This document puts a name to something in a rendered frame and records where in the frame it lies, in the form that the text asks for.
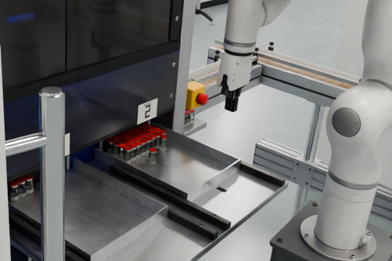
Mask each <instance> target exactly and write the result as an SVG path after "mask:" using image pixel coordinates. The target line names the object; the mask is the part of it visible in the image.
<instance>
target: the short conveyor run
mask: <svg viewBox="0 0 392 261"><path fill-rule="evenodd" d="M215 54H216V56H215V59H214V63H212V64H209V65H206V66H203V67H201V68H198V69H195V70H192V71H190V72H189V76H188V79H190V80H192V81H195V82H198V83H200V84H204V85H205V94H207V96H208V102H207V103H206V104H205V105H201V106H199V107H197V108H195V109H194V110H195V113H194V114H195V115H196V114H198V113H200V112H203V111H205V110H207V109H209V108H211V107H213V106H215V105H217V104H219V103H222V102H224V101H225V100H226V97H225V95H223V94H221V90H222V86H221V87H218V86H217V78H218V72H219V66H220V63H221V59H219V55H218V54H220V51H219V50H215ZM256 60H257V56H254V57H252V62H254V61H256ZM261 71H262V65H254V64H252V66H251V75H250V80H249V82H248V83H247V84H246V85H245V86H244V87H243V88H242V90H241V93H243V92H245V91H247V90H249V89H252V88H253V87H256V86H258V85H260V79H261Z"/></svg>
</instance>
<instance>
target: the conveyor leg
mask: <svg viewBox="0 0 392 261"><path fill-rule="evenodd" d="M307 101H309V102H311V103H314V106H313V111H312V115H311V120H310V126H309V131H308V135H307V140H306V146H305V150H304V155H303V159H304V161H307V162H313V161H314V159H315V155H316V150H317V145H318V141H319V136H320V131H321V126H322V122H323V117H324V112H325V108H326V107H327V106H325V105H322V104H319V103H315V102H313V101H310V100H307ZM307 191H308V189H307V188H305V187H302V186H300V185H297V190H296V195H295V200H294V204H293V209H292V215H291V218H290V219H292V218H293V217H294V216H295V215H296V214H297V213H298V212H299V211H300V210H301V209H302V208H303V207H304V206H305V202H306V197H307Z"/></svg>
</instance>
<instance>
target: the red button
mask: <svg viewBox="0 0 392 261"><path fill-rule="evenodd" d="M207 102H208V96H207V94H205V93H201V94H200V95H199V96H198V99H197V103H198V104H199V105H205V104H206V103H207Z"/></svg>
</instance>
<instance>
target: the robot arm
mask: <svg viewBox="0 0 392 261"><path fill-rule="evenodd" d="M290 2H291V0H229V3H228V8H227V18H226V27H225V36H224V41H223V47H224V48H225V51H224V52H223V55H222V59H221V61H220V66H219V72H218V78H217V86H218V87H221V86H222V90H221V94H223V95H225V97H226V100H225V109H226V110H228V111H231V112H235V111H237V106H238V102H239V98H238V97H240V93H241V90H242V88H243V87H244V86H245V85H246V84H247V83H248V82H249V80H250V75H251V66H252V54H253V51H255V48H256V41H257V33H258V29H259V28H260V27H263V26H266V25H268V24H270V23H271V22H272V21H273V20H275V19H276V18H277V17H278V16H279V15H280V14H281V12H282V11H283V10H284V9H285V8H286V7H287V6H288V5H289V3H290ZM362 52H363V60H364V67H363V75H362V78H361V80H360V83H359V84H358V85H357V86H355V87H353V88H351V89H349V90H347V91H345V92H343V93H342V94H340V95H339V96H338V97H337V98H336V99H335V100H334V102H333V103H332V104H331V107H330V109H329V111H328V114H327V118H326V122H325V129H326V133H327V137H328V140H329V143H330V146H331V158H330V163H329V166H328V171H327V176H326V179H325V184H324V189H323V194H322V197H321V202H320V207H319V210H318V215H315V216H311V217H309V218H307V219H305V220H304V221H303V222H302V225H301V227H300V237H301V239H302V241H303V242H304V244H305V245H306V246H307V247H308V248H309V249H310V250H312V251H313V252H314V253H316V254H318V255H320V256H322V257H324V258H326V259H328V260H332V261H367V260H369V259H370V258H371V257H372V256H373V255H374V254H375V251H376V241H375V238H374V236H373V235H372V233H371V232H369V231H368V230H367V229H366V226H367V224H368V219H369V216H370V212H371V209H372V205H373V201H374V198H375V194H376V190H377V186H378V183H379V179H380V175H381V172H382V160H381V158H380V156H379V155H378V153H377V146H378V142H379V139H380V137H381V135H382V133H383V132H384V131H385V130H387V129H388V128H389V127H391V126H392V0H368V2H367V7H366V12H365V18H364V22H363V29H362Z"/></svg>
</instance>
